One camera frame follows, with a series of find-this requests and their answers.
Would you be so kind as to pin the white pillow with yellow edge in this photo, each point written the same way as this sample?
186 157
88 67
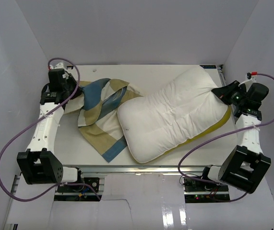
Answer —
180 112

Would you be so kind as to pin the right blue corner label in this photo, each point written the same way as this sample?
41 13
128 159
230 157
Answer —
208 66

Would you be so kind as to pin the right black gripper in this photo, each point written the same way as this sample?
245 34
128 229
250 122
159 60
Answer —
223 92

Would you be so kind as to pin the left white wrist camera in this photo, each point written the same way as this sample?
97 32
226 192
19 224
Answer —
57 66

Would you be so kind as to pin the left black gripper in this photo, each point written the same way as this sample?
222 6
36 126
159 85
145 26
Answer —
69 78

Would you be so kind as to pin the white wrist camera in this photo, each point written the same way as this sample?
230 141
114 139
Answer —
249 80
57 66

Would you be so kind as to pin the aluminium frame rail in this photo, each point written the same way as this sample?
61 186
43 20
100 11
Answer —
129 169

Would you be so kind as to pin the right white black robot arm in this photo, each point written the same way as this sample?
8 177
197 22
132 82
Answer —
246 165

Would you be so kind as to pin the blue beige checkered pillowcase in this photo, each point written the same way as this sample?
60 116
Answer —
98 120

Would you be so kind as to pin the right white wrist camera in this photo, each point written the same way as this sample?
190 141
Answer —
249 80

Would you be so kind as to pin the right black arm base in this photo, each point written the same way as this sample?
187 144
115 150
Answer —
200 192

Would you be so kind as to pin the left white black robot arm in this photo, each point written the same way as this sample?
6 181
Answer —
38 163

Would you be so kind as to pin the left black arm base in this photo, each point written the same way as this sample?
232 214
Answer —
85 189

